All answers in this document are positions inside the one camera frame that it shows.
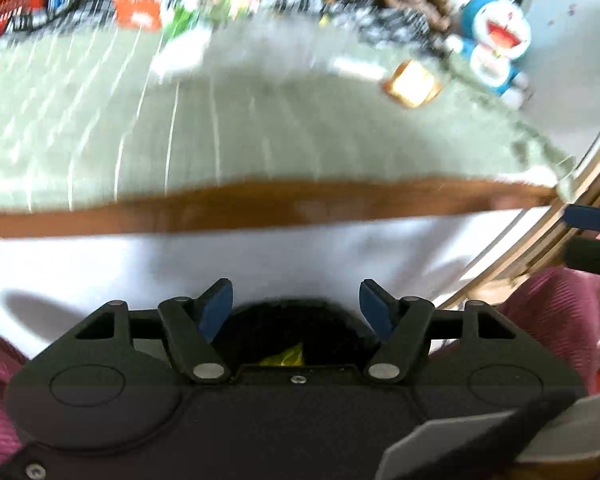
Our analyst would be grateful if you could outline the blue cat plush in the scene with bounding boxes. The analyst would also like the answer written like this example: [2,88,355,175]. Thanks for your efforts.
[452,0,532,108]

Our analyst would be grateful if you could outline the brown wooden bed frame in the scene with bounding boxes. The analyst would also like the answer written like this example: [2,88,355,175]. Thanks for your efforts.
[0,175,556,237]

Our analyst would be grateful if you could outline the golden foil wrapper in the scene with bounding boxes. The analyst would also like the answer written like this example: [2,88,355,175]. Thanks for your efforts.
[382,59,443,109]

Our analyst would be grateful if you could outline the yellow green wrapper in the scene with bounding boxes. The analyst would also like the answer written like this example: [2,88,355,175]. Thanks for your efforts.
[259,344,306,366]

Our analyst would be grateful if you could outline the light wooden rail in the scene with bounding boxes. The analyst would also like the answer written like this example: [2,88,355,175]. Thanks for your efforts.
[440,110,600,311]

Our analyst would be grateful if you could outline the torn orange white carton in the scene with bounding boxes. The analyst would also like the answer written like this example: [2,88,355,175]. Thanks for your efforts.
[114,0,213,81]

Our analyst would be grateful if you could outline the green packet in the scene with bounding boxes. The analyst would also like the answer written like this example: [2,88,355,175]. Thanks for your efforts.
[162,2,203,43]

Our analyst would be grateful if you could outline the black white plaid blanket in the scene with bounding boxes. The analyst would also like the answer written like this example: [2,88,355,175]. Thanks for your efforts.
[0,0,451,56]

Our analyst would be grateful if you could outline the black trash bin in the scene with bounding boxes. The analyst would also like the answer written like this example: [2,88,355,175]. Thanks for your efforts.
[227,299,376,367]

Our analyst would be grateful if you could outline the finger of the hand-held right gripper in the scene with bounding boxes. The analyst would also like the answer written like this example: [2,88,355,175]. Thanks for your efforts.
[562,236,600,279]
[564,203,600,234]

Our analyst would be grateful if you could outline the person's right leg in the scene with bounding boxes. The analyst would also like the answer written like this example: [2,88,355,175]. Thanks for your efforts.
[495,266,600,397]

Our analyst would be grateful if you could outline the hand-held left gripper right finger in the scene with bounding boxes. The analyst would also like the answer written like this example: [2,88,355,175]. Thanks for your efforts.
[359,280,523,385]

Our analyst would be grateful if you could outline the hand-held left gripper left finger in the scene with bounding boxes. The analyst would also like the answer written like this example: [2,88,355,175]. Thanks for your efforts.
[70,278,235,385]

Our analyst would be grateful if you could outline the green striped bed sheet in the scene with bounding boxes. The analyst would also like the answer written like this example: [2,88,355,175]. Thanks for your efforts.
[0,7,576,211]

